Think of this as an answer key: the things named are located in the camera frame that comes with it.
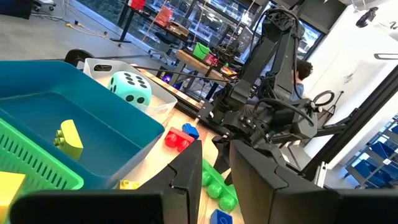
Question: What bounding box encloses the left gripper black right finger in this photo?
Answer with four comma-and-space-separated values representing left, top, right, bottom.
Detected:
229, 139, 398, 224

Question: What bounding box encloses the lime toy brick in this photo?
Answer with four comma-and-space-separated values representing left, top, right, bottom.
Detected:
53, 119, 84, 161

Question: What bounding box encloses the blue sloped toy brick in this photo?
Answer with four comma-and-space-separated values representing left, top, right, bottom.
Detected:
182, 123, 200, 140

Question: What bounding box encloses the long green toy brick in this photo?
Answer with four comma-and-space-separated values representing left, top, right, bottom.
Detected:
201, 158, 239, 213

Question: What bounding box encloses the green slatted plastic basket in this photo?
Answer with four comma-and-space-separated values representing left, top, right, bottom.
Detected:
0, 117, 85, 191

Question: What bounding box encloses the person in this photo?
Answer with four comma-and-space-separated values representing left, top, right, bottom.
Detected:
290, 58, 314, 105

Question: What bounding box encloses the small red toy brick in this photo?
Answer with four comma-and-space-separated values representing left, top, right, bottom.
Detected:
164, 126, 195, 153

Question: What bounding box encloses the green background bin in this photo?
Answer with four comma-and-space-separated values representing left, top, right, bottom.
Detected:
192, 42, 211, 61

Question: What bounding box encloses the red box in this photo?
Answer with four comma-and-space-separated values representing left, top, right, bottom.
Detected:
128, 0, 146, 12

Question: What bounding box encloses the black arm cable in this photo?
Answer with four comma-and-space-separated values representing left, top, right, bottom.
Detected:
63, 48, 96, 68

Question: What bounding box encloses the wooden background table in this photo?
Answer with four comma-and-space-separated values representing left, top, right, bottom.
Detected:
175, 49, 233, 82

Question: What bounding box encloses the office chair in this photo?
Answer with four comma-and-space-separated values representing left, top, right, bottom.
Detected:
148, 32, 175, 65

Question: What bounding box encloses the yellow rounded toy brick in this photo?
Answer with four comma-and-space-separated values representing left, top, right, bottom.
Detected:
119, 179, 141, 190

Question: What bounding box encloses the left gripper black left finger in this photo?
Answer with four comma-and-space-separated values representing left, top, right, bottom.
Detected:
9, 139, 203, 224

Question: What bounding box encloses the teal foam die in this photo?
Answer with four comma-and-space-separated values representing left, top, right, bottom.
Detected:
107, 70, 153, 106

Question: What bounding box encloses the blue plastic bin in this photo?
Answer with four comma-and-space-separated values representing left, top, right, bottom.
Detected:
0, 60, 165, 191

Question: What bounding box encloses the orange box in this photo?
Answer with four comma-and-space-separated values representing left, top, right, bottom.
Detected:
154, 6, 174, 28

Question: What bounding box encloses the blue storage bins shelf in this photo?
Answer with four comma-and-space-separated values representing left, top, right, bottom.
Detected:
345, 114, 398, 190

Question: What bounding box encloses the black wall camera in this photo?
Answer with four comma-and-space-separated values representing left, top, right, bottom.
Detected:
356, 6, 379, 29

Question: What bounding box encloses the clear plastic bin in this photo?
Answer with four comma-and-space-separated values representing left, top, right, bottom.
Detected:
83, 57, 178, 125

